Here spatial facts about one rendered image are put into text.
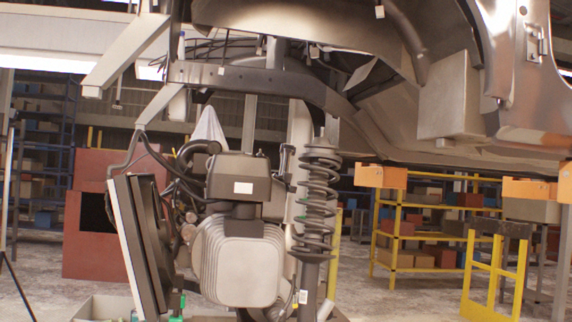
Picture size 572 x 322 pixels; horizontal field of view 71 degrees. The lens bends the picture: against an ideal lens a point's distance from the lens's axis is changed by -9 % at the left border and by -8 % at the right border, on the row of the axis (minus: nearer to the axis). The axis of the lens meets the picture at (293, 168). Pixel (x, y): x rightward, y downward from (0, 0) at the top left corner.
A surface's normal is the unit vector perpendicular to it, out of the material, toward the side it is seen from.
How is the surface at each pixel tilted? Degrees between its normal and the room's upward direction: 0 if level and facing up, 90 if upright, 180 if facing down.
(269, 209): 90
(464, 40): 113
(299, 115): 90
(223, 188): 90
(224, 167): 79
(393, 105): 103
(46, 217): 90
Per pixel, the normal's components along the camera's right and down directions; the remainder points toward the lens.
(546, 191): -0.97, -0.08
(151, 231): 0.17, -0.17
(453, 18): -0.85, 0.49
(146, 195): 0.00, -0.73
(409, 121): 0.06, 0.21
